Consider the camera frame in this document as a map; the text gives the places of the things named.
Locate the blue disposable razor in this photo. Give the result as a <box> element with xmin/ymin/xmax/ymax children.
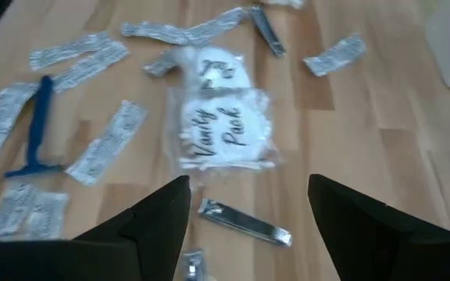
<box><xmin>4</xmin><ymin>75</ymin><xmax>65</xmax><ymax>180</ymax></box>

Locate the clear vanity pack bag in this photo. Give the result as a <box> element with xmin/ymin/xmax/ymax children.
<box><xmin>181</xmin><ymin>46</ymin><xmax>255</xmax><ymax>93</ymax></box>
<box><xmin>168</xmin><ymin>87</ymin><xmax>283</xmax><ymax>173</ymax></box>

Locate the silver nail clipper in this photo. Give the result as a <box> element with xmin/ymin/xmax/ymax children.
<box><xmin>196</xmin><ymin>197</ymin><xmax>293</xmax><ymax>248</ymax></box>
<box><xmin>248</xmin><ymin>4</ymin><xmax>288</xmax><ymax>59</ymax></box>

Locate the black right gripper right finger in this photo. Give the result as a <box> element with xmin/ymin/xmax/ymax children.
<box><xmin>307</xmin><ymin>173</ymin><xmax>450</xmax><ymax>281</ymax></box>

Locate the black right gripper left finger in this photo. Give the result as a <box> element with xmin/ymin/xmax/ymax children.
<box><xmin>72</xmin><ymin>175</ymin><xmax>192</xmax><ymax>281</ymax></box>

